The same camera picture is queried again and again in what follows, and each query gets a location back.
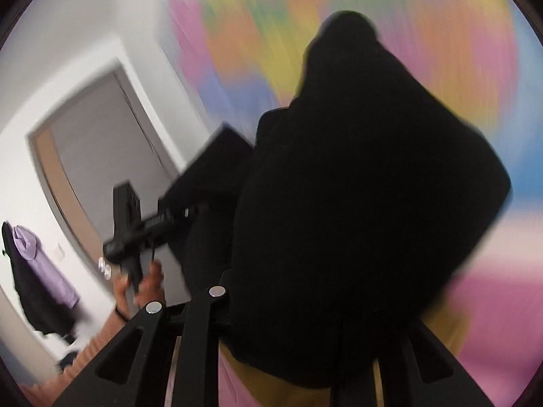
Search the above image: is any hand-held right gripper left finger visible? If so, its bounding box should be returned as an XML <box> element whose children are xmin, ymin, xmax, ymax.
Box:
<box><xmin>53</xmin><ymin>269</ymin><xmax>232</xmax><ymax>407</ymax></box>

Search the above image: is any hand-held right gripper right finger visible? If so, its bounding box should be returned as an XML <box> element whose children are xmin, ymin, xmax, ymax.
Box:
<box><xmin>373</xmin><ymin>318</ymin><xmax>495</xmax><ymax>407</ymax></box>

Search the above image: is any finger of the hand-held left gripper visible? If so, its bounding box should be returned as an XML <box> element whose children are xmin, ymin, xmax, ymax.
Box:
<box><xmin>142</xmin><ymin>204</ymin><xmax>200</xmax><ymax>238</ymax></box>

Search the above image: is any black garment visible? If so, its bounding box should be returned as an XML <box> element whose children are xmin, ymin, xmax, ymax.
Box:
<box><xmin>1</xmin><ymin>220</ymin><xmax>77</xmax><ymax>337</ymax></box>
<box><xmin>163</xmin><ymin>11</ymin><xmax>512</xmax><ymax>391</ymax></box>

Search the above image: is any person's left forearm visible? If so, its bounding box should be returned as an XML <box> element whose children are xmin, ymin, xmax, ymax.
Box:
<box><xmin>57</xmin><ymin>301</ymin><xmax>147</xmax><ymax>378</ymax></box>

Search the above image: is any person's left hand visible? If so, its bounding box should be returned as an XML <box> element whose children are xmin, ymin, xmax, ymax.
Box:
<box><xmin>114</xmin><ymin>262</ymin><xmax>165</xmax><ymax>321</ymax></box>

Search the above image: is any grey door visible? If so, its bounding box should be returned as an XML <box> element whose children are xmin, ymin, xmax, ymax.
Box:
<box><xmin>27</xmin><ymin>61</ymin><xmax>189</xmax><ymax>272</ymax></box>

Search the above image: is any purple hanging garment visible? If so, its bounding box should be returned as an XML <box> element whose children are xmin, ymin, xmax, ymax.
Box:
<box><xmin>12</xmin><ymin>226</ymin><xmax>80</xmax><ymax>308</ymax></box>

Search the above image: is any brown garment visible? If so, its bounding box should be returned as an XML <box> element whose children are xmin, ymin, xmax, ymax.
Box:
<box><xmin>218</xmin><ymin>311</ymin><xmax>465</xmax><ymax>407</ymax></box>

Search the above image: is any black hanging garment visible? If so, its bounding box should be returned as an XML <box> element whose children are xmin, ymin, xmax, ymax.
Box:
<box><xmin>1</xmin><ymin>220</ymin><xmax>77</xmax><ymax>337</ymax></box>

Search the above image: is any pink daisy print blanket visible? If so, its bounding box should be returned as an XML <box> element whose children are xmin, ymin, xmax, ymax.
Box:
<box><xmin>165</xmin><ymin>216</ymin><xmax>543</xmax><ymax>407</ymax></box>

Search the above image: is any colourful wall map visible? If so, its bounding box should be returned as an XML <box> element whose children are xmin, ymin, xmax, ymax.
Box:
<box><xmin>157</xmin><ymin>0</ymin><xmax>543</xmax><ymax>238</ymax></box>

